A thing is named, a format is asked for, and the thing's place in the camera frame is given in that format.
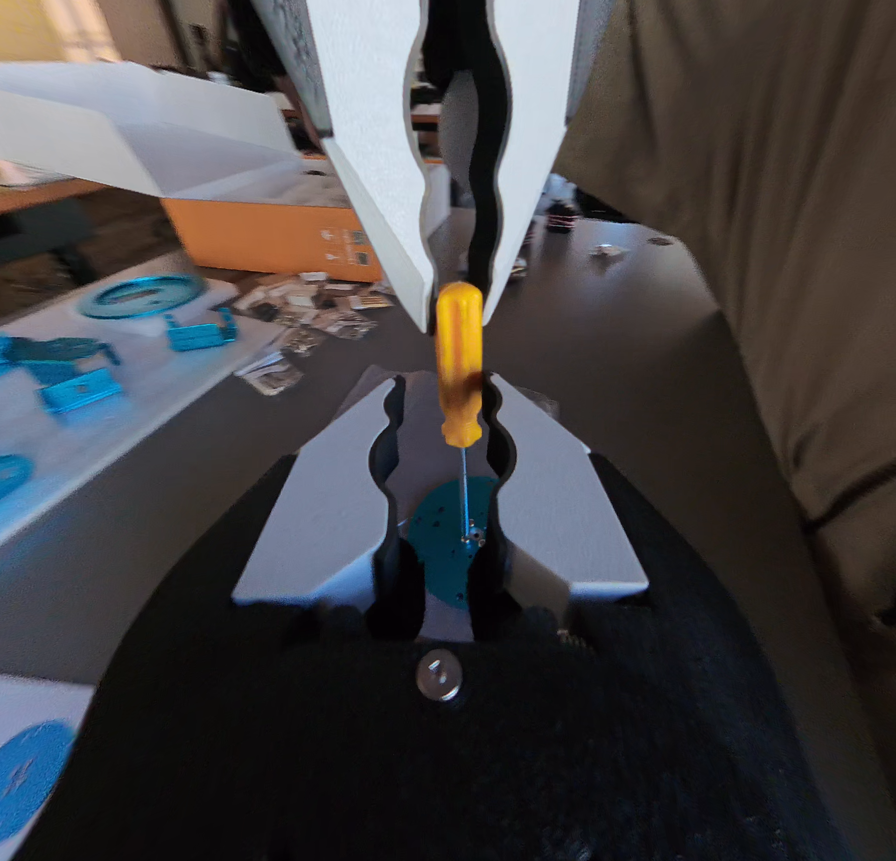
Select pile of small hardware bags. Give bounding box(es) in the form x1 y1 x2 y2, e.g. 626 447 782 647
234 271 397 396

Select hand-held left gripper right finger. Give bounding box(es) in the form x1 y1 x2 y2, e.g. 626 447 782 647
472 374 649 639

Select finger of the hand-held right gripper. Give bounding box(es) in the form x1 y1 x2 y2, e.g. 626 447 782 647
468 0 585 327
297 0 439 334

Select white foam sheet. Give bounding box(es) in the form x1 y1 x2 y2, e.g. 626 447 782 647
0 276 261 548

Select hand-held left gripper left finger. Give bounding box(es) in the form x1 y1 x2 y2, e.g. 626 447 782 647
232 377 425 639

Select grey desk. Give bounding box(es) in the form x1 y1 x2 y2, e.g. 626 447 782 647
0 210 876 861

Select white assembly guide sheet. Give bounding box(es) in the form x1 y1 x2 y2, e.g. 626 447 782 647
0 674 96 856

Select orange and white cardboard box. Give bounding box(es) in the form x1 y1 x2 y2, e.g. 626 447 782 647
0 62 450 285

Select blue round metal disc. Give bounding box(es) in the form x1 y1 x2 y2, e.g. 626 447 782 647
406 475 502 610

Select small blue metal bracket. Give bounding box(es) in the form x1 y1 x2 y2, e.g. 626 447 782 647
38 369 124 415

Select blue joined metal brackets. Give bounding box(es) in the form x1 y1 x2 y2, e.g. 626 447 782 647
0 335 122 386

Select yellow handled screwdriver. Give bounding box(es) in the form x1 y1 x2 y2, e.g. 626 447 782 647
434 280 486 544

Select large blue metal ring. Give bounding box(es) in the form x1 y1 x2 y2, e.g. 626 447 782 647
78 273 206 320

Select blue multi-hole metal bracket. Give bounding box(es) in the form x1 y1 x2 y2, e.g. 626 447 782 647
164 307 239 353

